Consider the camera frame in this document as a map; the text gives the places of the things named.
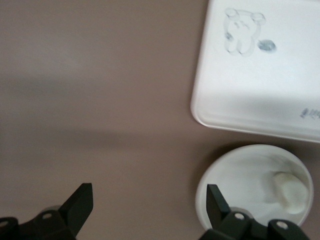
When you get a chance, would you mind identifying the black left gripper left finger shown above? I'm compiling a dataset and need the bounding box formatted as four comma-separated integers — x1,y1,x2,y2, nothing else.
0,183,95,240

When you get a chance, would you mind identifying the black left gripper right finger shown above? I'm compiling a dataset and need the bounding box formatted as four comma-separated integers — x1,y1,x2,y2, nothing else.
198,184,310,240

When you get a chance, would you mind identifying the cream round plate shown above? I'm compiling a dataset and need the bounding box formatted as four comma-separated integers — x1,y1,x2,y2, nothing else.
195,143,315,230

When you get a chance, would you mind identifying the white steamed bun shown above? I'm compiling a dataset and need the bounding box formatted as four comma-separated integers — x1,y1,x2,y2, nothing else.
272,171,309,215

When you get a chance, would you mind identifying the cream tray with rabbit print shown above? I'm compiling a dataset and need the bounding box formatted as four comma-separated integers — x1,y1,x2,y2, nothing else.
189,0,320,144

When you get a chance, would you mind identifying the brown table mat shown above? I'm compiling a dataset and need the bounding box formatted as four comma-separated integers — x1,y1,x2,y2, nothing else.
0,0,320,240

